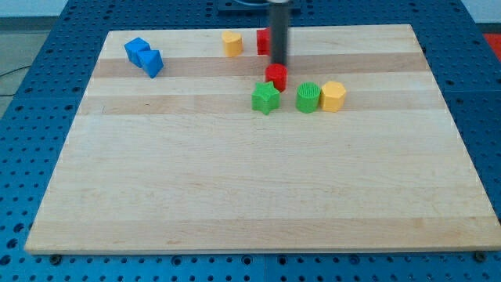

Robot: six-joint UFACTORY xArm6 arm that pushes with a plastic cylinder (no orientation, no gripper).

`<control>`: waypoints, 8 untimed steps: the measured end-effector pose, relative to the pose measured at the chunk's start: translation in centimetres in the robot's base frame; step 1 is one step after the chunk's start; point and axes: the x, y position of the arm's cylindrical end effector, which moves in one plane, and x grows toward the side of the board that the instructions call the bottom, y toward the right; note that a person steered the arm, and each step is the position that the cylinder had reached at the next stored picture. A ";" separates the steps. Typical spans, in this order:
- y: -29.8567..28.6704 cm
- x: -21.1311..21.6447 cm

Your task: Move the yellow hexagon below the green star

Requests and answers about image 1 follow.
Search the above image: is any green star block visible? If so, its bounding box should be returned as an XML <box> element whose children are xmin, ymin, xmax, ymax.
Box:
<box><xmin>251</xmin><ymin>81</ymin><xmax>280</xmax><ymax>115</ymax></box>

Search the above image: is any yellow hexagon block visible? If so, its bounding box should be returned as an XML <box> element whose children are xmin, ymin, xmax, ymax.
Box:
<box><xmin>319</xmin><ymin>81</ymin><xmax>347</xmax><ymax>112</ymax></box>

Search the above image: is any red block behind rod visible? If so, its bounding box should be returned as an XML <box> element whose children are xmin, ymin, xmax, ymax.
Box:
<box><xmin>256</xmin><ymin>27</ymin><xmax>270</xmax><ymax>56</ymax></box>

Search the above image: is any blue cube block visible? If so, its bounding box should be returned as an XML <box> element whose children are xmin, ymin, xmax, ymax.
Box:
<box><xmin>124</xmin><ymin>38</ymin><xmax>150</xmax><ymax>68</ymax></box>

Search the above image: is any blue triangular prism block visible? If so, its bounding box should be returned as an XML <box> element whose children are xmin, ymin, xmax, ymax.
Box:
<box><xmin>138</xmin><ymin>50</ymin><xmax>164</xmax><ymax>78</ymax></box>

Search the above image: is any yellow heart block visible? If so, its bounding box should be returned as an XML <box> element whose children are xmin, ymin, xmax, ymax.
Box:
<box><xmin>222</xmin><ymin>31</ymin><xmax>243</xmax><ymax>57</ymax></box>

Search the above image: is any wooden board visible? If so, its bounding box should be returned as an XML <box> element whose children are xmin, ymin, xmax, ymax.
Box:
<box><xmin>25</xmin><ymin>24</ymin><xmax>500</xmax><ymax>255</ymax></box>

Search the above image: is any green cylinder block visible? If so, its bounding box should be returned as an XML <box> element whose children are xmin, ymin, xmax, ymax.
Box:
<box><xmin>296</xmin><ymin>81</ymin><xmax>321</xmax><ymax>114</ymax></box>

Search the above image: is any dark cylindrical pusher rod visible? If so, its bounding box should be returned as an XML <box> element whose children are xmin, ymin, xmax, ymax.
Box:
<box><xmin>268</xmin><ymin>0</ymin><xmax>290</xmax><ymax>66</ymax></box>

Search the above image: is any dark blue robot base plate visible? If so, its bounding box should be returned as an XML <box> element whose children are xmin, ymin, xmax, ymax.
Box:
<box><xmin>214</xmin><ymin>0</ymin><xmax>284</xmax><ymax>16</ymax></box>

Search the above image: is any black cable on floor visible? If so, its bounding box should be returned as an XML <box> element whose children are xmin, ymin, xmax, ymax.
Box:
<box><xmin>0</xmin><ymin>64</ymin><xmax>31</xmax><ymax>78</ymax></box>

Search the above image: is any red cylinder block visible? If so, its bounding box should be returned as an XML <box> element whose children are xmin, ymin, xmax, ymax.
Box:
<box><xmin>265</xmin><ymin>63</ymin><xmax>287</xmax><ymax>92</ymax></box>

